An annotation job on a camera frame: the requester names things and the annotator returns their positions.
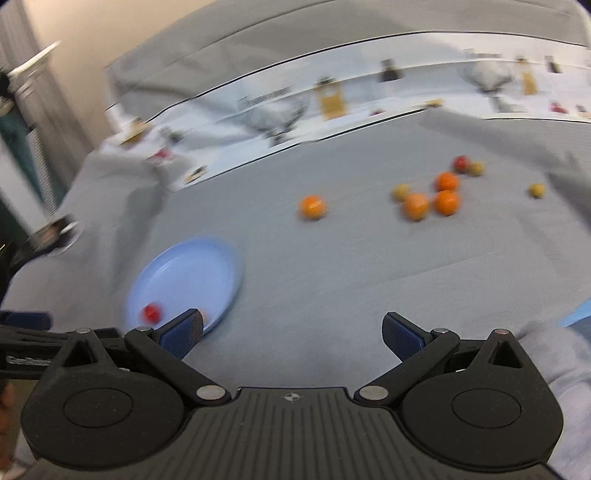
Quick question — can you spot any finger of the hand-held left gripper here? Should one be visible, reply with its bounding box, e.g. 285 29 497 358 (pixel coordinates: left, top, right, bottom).
0 311 52 330
0 324 77 380

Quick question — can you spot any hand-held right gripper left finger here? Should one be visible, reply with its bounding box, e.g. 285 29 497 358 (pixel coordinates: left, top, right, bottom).
44 308 232 408

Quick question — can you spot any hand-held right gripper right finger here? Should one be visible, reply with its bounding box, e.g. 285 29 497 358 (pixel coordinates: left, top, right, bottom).
355 312 543 407

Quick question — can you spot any light blue plate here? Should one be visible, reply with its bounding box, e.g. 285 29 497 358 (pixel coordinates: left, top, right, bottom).
124 236 245 337

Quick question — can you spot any black smartphone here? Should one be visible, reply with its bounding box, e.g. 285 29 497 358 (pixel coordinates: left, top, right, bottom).
25 217 70 256

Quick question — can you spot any light blue sheet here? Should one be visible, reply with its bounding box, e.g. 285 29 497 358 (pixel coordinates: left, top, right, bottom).
556 307 591 329

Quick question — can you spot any white hanger rack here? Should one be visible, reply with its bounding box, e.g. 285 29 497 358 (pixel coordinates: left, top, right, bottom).
7 41 63 81

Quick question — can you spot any white charging cable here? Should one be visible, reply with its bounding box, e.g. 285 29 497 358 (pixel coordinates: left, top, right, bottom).
55 220 85 257

